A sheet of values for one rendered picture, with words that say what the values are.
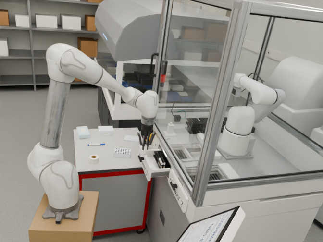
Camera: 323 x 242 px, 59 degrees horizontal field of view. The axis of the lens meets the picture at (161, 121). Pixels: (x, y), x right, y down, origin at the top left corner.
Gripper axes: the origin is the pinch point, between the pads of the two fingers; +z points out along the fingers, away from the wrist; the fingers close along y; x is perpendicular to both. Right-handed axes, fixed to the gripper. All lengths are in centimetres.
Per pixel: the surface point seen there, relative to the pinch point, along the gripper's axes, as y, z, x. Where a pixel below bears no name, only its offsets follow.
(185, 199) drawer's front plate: 14.4, 7.5, -42.6
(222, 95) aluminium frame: 17, -60, -52
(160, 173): 10.0, 13.4, -9.8
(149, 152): 8.6, 12.1, 14.5
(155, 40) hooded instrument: 25, -56, 83
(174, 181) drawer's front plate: 14.4, 9.1, -24.1
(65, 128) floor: -52, 100, 216
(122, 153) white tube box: -8.7, 20.5, 27.9
